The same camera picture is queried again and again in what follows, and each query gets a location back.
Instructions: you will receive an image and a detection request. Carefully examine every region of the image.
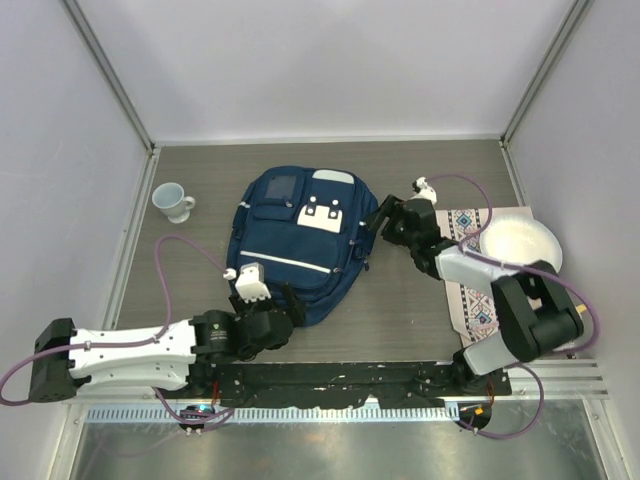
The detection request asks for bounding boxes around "navy blue student backpack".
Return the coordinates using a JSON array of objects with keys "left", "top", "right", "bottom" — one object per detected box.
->
[{"left": 226, "top": 166, "right": 379, "bottom": 327}]

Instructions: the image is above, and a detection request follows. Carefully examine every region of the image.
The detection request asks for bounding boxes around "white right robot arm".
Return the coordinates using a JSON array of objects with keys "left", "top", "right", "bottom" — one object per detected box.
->
[{"left": 364, "top": 195, "right": 584, "bottom": 395}]

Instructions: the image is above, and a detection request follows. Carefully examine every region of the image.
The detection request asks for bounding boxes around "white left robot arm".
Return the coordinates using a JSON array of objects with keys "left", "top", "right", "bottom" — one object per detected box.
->
[{"left": 28, "top": 284, "right": 306, "bottom": 403}]

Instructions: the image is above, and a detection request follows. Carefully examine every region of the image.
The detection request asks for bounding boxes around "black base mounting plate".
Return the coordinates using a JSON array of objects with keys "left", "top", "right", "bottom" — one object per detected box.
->
[{"left": 159, "top": 360, "right": 512, "bottom": 410}]

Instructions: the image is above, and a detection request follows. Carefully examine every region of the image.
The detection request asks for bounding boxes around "patterned white placemat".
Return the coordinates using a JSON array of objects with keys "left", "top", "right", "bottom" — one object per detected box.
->
[{"left": 433, "top": 206, "right": 536, "bottom": 346}]

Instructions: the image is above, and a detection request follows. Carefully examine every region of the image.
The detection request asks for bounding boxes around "white paper plate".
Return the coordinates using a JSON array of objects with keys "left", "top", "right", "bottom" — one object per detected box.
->
[{"left": 479, "top": 214, "right": 563, "bottom": 272}]

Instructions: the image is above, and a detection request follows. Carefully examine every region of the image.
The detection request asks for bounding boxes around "light blue cup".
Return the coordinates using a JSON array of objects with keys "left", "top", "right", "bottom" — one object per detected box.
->
[{"left": 151, "top": 182, "right": 196, "bottom": 224}]

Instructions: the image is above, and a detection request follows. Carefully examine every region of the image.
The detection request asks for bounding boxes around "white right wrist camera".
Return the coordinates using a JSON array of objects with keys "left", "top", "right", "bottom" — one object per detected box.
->
[{"left": 412, "top": 177, "right": 437, "bottom": 205}]

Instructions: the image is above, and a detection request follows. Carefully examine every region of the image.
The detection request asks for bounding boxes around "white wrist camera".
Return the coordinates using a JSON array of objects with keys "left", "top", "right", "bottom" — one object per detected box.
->
[
  {"left": 223, "top": 262, "right": 271, "bottom": 303},
  {"left": 412, "top": 177, "right": 437, "bottom": 205}
]

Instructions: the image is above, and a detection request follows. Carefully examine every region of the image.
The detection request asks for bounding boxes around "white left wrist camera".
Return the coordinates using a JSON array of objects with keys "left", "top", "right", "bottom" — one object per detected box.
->
[{"left": 223, "top": 262, "right": 271, "bottom": 303}]

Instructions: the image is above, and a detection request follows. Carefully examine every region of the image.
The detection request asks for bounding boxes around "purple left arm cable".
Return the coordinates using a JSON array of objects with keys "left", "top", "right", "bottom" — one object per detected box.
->
[{"left": 0, "top": 235, "right": 239, "bottom": 435}]

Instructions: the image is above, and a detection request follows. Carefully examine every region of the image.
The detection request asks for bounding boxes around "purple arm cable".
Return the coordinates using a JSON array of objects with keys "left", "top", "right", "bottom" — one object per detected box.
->
[
  {"left": 424, "top": 173, "right": 601, "bottom": 441},
  {"left": 0, "top": 235, "right": 239, "bottom": 435}
]

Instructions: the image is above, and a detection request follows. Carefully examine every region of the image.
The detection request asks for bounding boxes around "perforated metal rail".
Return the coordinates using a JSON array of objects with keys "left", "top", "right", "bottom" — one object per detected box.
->
[{"left": 85, "top": 401, "right": 459, "bottom": 424}]

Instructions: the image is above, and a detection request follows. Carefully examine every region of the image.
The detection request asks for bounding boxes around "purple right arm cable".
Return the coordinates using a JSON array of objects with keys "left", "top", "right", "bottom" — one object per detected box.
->
[{"left": 424, "top": 173, "right": 601, "bottom": 441}]

